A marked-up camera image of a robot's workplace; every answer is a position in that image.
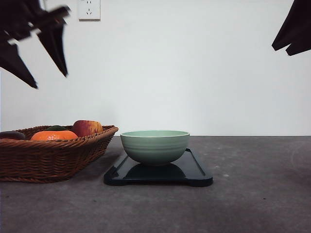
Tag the green lime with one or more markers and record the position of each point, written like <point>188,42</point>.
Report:
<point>56,128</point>

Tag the red yellow apple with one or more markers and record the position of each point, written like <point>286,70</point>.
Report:
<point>87,127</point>

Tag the dark red apple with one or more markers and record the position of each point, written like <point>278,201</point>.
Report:
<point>12,135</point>

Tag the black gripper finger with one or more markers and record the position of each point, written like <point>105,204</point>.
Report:
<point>296,25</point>
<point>298,47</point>

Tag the dark blue tray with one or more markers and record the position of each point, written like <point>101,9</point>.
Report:
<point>186,170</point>

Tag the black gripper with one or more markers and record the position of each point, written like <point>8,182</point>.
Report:
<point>20,19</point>

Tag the white wall socket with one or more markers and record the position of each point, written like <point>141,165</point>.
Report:
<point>89,10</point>

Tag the brown wicker basket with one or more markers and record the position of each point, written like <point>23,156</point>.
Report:
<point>51,161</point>

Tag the orange mandarin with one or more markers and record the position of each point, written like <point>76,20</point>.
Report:
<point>54,136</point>

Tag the green ceramic bowl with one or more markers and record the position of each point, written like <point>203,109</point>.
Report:
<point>155,147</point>

